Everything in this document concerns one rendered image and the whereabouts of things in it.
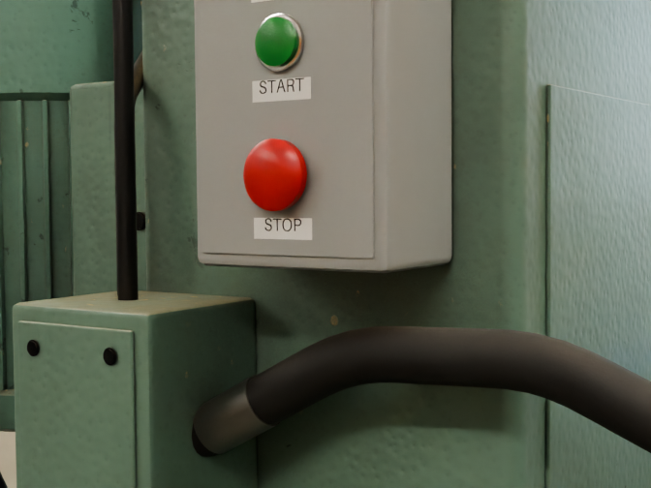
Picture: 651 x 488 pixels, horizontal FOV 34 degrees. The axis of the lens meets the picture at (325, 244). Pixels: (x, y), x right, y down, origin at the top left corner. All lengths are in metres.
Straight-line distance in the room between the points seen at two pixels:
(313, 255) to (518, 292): 0.09
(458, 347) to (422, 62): 0.12
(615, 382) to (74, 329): 0.24
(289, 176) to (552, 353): 0.13
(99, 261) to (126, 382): 0.19
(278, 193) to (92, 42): 0.30
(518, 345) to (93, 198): 0.33
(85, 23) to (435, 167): 0.32
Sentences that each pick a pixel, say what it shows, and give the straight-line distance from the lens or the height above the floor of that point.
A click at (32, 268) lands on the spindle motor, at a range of 0.71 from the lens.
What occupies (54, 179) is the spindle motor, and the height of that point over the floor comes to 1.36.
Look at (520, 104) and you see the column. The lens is 0.47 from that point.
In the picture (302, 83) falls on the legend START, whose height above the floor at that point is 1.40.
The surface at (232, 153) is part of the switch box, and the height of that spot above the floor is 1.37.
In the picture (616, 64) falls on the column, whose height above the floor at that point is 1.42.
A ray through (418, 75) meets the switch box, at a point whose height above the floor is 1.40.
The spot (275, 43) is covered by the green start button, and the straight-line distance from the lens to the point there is 0.45.
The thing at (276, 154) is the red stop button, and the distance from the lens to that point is 0.44.
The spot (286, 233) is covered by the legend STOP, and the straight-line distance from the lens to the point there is 0.45.
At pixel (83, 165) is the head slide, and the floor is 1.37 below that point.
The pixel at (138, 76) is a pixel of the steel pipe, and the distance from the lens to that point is 0.58.
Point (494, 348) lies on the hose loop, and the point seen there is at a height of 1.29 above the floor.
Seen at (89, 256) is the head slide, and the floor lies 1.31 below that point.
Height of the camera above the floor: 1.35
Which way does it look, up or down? 3 degrees down
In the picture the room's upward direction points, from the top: straight up
